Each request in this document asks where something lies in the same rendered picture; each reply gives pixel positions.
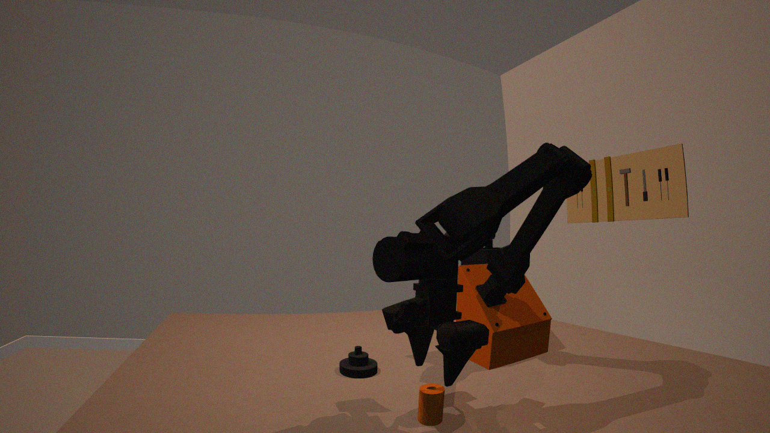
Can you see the orange knob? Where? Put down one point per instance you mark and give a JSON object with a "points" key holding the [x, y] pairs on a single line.
{"points": [[431, 403]]}

